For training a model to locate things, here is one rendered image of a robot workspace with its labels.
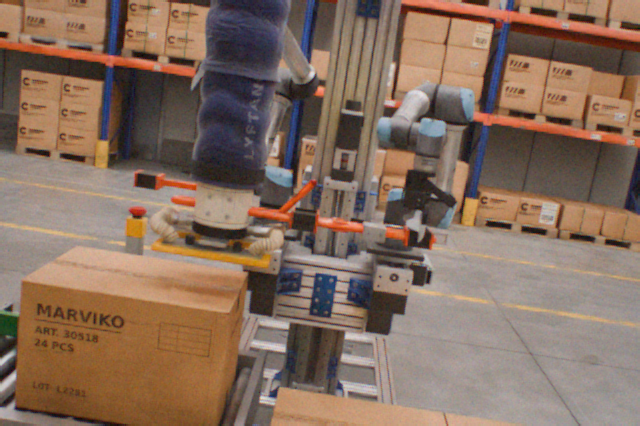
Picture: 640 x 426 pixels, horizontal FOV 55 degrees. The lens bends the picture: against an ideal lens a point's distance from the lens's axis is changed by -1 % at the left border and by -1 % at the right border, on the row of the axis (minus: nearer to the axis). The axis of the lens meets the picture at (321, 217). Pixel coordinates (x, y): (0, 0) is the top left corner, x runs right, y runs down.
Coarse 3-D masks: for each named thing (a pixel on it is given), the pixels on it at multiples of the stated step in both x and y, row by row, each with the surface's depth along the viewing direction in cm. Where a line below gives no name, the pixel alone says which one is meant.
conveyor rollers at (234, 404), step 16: (0, 336) 227; (0, 352) 223; (16, 352) 217; (0, 368) 206; (0, 384) 195; (240, 384) 220; (0, 400) 190; (240, 400) 209; (48, 416) 184; (224, 416) 199
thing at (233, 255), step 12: (156, 240) 183; (180, 240) 185; (192, 240) 182; (168, 252) 178; (180, 252) 178; (192, 252) 178; (204, 252) 179; (216, 252) 180; (228, 252) 180; (240, 252) 182; (240, 264) 179; (252, 264) 179; (264, 264) 179
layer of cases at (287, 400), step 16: (288, 400) 215; (304, 400) 216; (320, 400) 218; (336, 400) 220; (352, 400) 222; (272, 416) 203; (288, 416) 204; (304, 416) 206; (320, 416) 207; (336, 416) 209; (352, 416) 211; (368, 416) 212; (384, 416) 214; (400, 416) 215; (416, 416) 217; (432, 416) 219; (448, 416) 220; (464, 416) 222
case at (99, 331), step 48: (48, 288) 176; (96, 288) 178; (144, 288) 184; (192, 288) 191; (240, 288) 198; (48, 336) 179; (96, 336) 179; (144, 336) 178; (192, 336) 178; (48, 384) 182; (96, 384) 182; (144, 384) 181; (192, 384) 181
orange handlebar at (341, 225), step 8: (160, 184) 215; (168, 184) 214; (176, 184) 214; (184, 184) 214; (192, 184) 215; (176, 200) 187; (184, 200) 187; (192, 200) 188; (256, 208) 192; (256, 216) 188; (264, 216) 188; (272, 216) 188; (280, 216) 188; (288, 216) 188; (320, 224) 188; (328, 224) 188; (336, 224) 188; (344, 224) 188; (352, 224) 190; (360, 224) 192; (344, 232) 188; (360, 232) 188; (392, 232) 189; (400, 232) 190
